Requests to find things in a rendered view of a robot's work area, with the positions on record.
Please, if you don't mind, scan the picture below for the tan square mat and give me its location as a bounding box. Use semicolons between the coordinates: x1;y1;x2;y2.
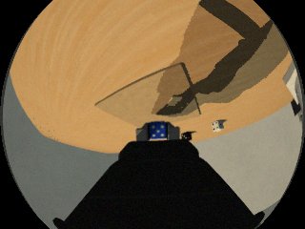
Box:
94;62;200;128

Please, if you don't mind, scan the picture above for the white die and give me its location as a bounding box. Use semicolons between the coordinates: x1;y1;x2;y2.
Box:
212;120;224;132

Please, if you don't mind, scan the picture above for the blue die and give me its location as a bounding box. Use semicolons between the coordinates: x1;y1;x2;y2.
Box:
150;121;166;139

